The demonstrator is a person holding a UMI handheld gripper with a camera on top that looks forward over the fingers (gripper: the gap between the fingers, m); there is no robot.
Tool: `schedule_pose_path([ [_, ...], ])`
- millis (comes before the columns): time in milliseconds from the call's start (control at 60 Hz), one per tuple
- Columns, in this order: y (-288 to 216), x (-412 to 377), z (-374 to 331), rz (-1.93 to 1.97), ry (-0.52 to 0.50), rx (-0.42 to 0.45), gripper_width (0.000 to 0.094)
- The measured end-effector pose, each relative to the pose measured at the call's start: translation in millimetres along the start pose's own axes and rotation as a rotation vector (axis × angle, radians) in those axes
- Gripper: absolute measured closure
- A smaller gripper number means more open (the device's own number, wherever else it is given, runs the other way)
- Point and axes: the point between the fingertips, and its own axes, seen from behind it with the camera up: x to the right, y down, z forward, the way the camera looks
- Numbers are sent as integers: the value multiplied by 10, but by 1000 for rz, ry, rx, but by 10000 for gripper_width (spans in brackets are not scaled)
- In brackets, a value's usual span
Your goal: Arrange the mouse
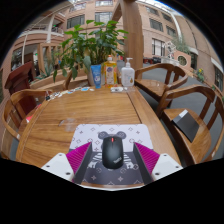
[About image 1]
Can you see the blue squeeze tube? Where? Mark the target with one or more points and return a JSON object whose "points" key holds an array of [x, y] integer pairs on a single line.
{"points": [[96, 76]]}

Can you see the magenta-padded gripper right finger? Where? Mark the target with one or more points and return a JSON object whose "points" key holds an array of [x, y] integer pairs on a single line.
{"points": [[161, 165]]}

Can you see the black computer mouse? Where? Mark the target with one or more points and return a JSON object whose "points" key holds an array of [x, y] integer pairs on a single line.
{"points": [[112, 152]]}

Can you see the green plant in white pot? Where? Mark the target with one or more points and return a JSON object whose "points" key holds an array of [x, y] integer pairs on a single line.
{"points": [[86, 46]]}

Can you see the black notebook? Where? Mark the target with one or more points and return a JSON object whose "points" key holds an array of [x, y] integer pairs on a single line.
{"points": [[188, 126]]}

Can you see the spiky green agave plant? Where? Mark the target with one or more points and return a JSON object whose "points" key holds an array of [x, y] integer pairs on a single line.
{"points": [[46, 70]]}

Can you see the small white packet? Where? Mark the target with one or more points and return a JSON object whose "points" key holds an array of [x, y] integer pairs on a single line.
{"points": [[116, 89]]}

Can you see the white abstract sculpture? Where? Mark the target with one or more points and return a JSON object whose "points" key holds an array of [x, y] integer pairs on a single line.
{"points": [[170, 50]]}

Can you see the white stone pedestal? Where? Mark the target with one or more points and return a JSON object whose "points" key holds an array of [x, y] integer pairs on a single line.
{"points": [[168, 61]]}

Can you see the white pump dispenser bottle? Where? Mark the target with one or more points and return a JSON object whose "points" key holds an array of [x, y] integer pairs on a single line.
{"points": [[127, 76]]}

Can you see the yellow liquid bottle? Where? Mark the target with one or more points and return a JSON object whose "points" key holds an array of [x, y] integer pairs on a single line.
{"points": [[110, 73]]}

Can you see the dark red wooden lectern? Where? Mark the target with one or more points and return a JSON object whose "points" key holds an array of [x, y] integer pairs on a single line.
{"points": [[18, 76]]}

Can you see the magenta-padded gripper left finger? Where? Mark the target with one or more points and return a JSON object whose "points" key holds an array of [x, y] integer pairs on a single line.
{"points": [[60, 165]]}

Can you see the white grey bear-print mouse pad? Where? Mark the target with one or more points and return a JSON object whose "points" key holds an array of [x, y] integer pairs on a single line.
{"points": [[100, 131]]}

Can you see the yellow flowering potted plant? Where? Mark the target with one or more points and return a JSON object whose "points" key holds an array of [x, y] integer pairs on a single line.
{"points": [[200, 75]]}

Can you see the small black key fob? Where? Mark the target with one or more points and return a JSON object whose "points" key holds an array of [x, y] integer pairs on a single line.
{"points": [[47, 97]]}

